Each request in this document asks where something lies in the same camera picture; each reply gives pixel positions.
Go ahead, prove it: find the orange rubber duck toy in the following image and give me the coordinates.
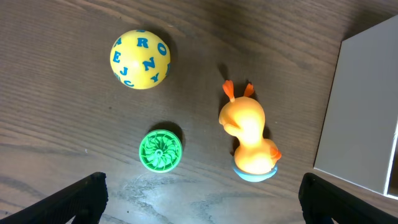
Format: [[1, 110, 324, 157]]
[[218, 80, 282, 182]]

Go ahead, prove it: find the green round wheel toy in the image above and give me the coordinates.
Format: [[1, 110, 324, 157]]
[[139, 129, 183, 173]]

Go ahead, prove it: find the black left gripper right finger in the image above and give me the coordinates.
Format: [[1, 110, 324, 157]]
[[298, 172, 397, 224]]

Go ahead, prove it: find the white cardboard box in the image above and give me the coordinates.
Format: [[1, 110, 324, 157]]
[[314, 16, 397, 199]]

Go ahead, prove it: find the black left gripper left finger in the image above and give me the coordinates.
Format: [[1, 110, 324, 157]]
[[1, 172, 108, 224]]

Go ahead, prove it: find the yellow letter ball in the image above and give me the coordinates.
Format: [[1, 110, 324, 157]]
[[109, 30, 171, 90]]

